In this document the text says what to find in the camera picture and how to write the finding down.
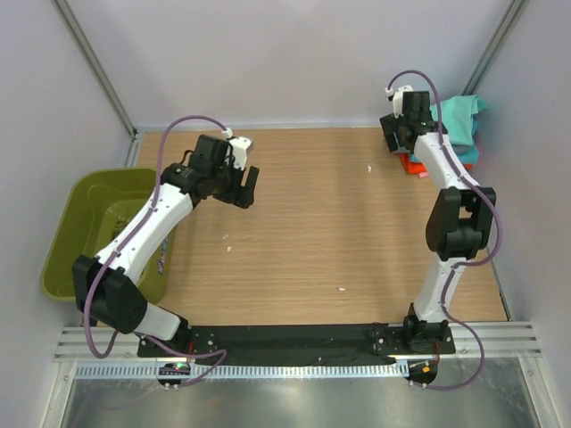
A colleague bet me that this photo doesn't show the perforated metal cable tray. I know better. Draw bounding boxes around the perforated metal cable tray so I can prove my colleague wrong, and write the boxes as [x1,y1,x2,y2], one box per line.
[75,360,409,380]

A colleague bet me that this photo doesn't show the olive green plastic basket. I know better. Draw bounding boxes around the olive green plastic basket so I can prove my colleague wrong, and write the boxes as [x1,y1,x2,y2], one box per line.
[41,168,155,303]

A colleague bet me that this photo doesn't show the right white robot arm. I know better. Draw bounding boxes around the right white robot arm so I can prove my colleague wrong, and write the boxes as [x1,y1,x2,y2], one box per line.
[380,86,496,353]

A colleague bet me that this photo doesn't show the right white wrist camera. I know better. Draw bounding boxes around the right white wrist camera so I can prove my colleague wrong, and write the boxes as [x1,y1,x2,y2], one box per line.
[385,85,413,118]

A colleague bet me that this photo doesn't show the teal green t shirt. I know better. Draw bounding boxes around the teal green t shirt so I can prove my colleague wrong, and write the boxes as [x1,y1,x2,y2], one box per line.
[441,95,488,120]

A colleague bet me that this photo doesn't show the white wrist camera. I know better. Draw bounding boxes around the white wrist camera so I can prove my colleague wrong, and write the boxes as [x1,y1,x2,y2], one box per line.
[385,85,413,118]
[221,128,253,171]

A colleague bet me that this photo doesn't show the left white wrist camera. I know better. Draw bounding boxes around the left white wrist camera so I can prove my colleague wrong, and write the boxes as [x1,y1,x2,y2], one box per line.
[221,128,253,171]

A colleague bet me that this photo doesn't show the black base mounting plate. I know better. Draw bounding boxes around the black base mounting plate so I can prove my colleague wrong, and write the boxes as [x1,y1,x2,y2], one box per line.
[137,323,456,367]

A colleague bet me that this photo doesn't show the folded grey t shirt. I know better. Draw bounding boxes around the folded grey t shirt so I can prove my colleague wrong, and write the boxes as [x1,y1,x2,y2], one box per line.
[452,144,475,155]

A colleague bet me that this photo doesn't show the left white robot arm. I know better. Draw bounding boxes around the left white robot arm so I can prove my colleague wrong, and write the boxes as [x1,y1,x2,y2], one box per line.
[72,135,260,356]

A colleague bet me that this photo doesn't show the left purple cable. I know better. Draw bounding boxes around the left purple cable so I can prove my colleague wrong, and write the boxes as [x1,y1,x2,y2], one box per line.
[83,115,233,387]

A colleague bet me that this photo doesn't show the folded orange t shirt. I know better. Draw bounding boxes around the folded orange t shirt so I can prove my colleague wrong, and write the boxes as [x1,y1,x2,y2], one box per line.
[398,153,426,175]

